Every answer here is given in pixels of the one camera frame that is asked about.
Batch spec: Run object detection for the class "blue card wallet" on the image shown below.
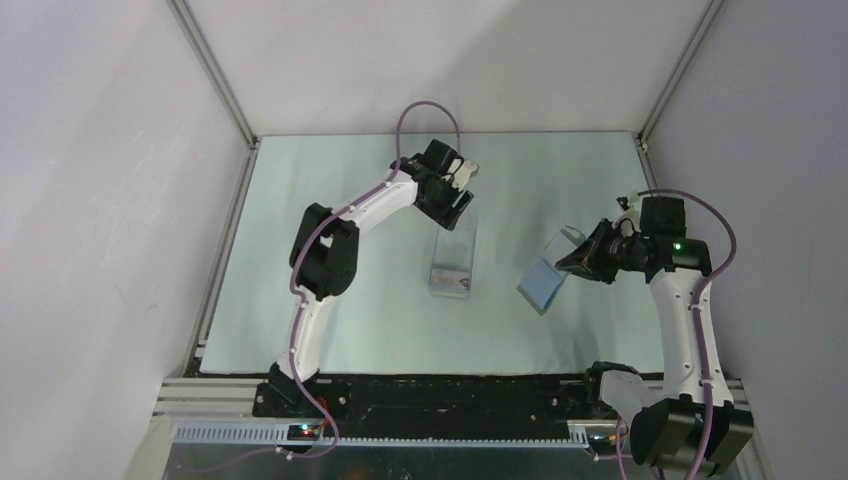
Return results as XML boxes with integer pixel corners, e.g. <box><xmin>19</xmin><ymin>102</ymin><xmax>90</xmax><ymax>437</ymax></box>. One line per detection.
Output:
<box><xmin>517</xmin><ymin>225</ymin><xmax>586</xmax><ymax>316</ymax></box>

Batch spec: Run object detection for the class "clear acrylic card holder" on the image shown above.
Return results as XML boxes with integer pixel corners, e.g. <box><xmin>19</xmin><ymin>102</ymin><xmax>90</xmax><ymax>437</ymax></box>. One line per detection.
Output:
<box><xmin>428</xmin><ymin>212</ymin><xmax>478</xmax><ymax>300</ymax></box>

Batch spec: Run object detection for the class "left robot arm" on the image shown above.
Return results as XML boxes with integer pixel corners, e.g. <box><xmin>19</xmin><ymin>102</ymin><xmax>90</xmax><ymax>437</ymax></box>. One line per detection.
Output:
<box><xmin>267</xmin><ymin>140</ymin><xmax>479</xmax><ymax>417</ymax></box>

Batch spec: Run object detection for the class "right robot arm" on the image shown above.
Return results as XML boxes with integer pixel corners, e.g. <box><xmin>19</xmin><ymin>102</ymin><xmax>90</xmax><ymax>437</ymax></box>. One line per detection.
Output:
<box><xmin>555</xmin><ymin>189</ymin><xmax>754</xmax><ymax>479</ymax></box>

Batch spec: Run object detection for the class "stack of VIP cards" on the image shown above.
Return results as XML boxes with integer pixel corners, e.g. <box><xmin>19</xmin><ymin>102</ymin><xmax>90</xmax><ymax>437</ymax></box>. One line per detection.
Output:
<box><xmin>428</xmin><ymin>268</ymin><xmax>472</xmax><ymax>298</ymax></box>

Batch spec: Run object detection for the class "right controller board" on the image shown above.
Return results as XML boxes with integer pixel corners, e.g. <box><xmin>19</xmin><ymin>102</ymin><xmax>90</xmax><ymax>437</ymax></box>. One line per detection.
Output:
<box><xmin>585</xmin><ymin>435</ymin><xmax>617</xmax><ymax>461</ymax></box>

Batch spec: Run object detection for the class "controller board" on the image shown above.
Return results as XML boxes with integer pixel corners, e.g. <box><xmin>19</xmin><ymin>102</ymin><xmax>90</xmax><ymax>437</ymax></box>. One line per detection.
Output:
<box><xmin>585</xmin><ymin>435</ymin><xmax>617</xmax><ymax>461</ymax></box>
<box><xmin>286</xmin><ymin>423</ymin><xmax>323</xmax><ymax>442</ymax></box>

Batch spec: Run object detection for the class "left controller board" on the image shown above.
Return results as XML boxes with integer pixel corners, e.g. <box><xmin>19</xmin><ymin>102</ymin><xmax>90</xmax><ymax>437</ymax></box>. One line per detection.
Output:
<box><xmin>286</xmin><ymin>423</ymin><xmax>323</xmax><ymax>442</ymax></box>

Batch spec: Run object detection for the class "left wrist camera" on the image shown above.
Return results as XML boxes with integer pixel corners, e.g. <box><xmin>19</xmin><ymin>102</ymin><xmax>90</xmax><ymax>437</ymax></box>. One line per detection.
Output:
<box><xmin>442</xmin><ymin>157</ymin><xmax>479</xmax><ymax>191</ymax></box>

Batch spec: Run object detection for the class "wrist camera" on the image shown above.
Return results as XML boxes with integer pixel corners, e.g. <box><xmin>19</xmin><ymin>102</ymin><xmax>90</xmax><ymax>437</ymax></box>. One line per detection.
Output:
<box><xmin>616</xmin><ymin>192</ymin><xmax>641</xmax><ymax>218</ymax></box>
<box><xmin>442</xmin><ymin>157</ymin><xmax>479</xmax><ymax>191</ymax></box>

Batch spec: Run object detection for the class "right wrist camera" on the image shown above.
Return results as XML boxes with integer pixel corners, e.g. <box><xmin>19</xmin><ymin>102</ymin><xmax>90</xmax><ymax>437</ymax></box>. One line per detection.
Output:
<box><xmin>616</xmin><ymin>192</ymin><xmax>641</xmax><ymax>218</ymax></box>

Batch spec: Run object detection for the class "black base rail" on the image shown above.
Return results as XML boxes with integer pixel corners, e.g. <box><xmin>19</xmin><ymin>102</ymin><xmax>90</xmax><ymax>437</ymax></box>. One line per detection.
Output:
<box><xmin>192</xmin><ymin>372</ymin><xmax>637</xmax><ymax>442</ymax></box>

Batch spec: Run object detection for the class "right aluminium frame post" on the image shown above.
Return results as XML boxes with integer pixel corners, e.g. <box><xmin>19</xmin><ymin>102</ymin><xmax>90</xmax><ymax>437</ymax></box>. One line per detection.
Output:
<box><xmin>636</xmin><ymin>0</ymin><xmax>726</xmax><ymax>152</ymax></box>

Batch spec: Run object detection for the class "aluminium frame post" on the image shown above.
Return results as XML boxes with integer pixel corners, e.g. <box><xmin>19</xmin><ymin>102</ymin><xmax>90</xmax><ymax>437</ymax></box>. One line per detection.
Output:
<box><xmin>166</xmin><ymin>0</ymin><xmax>258</xmax><ymax>149</ymax></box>
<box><xmin>636</xmin><ymin>0</ymin><xmax>726</xmax><ymax>152</ymax></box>

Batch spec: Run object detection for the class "left aluminium frame post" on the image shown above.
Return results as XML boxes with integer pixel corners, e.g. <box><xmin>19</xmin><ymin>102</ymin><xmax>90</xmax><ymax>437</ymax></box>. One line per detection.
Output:
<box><xmin>166</xmin><ymin>0</ymin><xmax>258</xmax><ymax>149</ymax></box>

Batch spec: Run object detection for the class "white slotted cable duct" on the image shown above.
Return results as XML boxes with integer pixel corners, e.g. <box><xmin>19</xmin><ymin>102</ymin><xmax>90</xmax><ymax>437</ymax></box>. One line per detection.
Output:
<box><xmin>173</xmin><ymin>421</ymin><xmax>589</xmax><ymax>449</ymax></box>

